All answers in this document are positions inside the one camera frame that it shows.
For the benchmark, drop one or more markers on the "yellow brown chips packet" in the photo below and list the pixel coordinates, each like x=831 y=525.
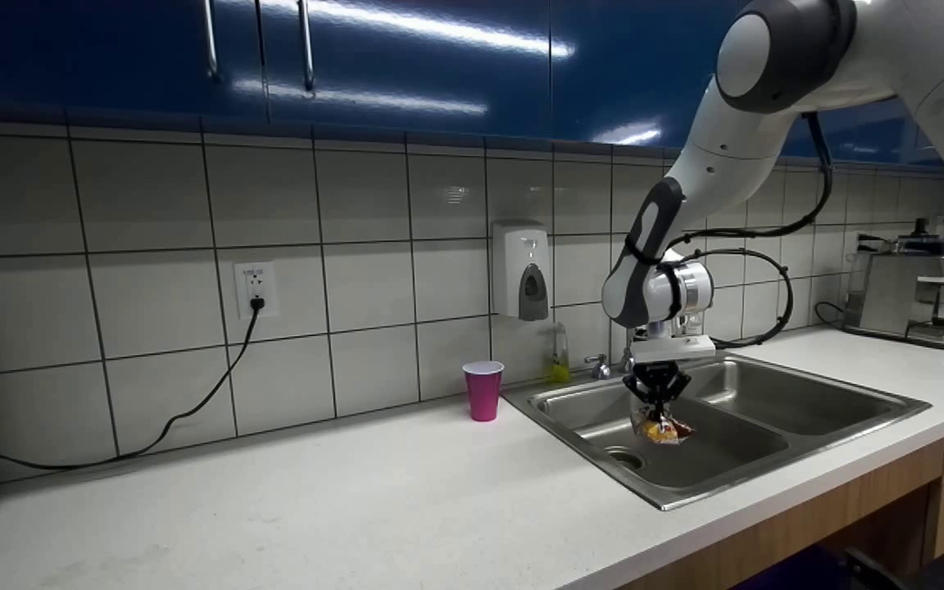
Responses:
x=665 y=429

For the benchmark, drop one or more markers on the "wooden lower cabinet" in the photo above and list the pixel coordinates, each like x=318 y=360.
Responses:
x=892 y=513

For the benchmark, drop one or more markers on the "blue upper cabinets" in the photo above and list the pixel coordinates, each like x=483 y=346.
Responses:
x=618 y=75

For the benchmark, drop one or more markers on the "green dish soap bottle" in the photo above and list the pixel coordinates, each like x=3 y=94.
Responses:
x=560 y=361

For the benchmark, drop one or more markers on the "white wall power outlet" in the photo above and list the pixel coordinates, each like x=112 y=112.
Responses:
x=256 y=291

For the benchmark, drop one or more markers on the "white wall soap dispenser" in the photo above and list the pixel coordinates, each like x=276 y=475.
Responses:
x=522 y=273

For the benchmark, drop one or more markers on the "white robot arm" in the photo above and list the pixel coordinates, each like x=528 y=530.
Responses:
x=777 y=68

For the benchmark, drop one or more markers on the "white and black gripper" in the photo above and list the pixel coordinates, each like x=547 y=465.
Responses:
x=676 y=300

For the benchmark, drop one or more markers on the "stainless steel double sink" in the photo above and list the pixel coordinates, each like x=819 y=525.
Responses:
x=747 y=418

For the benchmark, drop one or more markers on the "pink plastic cup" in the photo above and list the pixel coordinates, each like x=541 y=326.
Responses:
x=483 y=389

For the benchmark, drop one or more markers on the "silver coffee machine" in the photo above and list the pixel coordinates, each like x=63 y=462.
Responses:
x=899 y=288

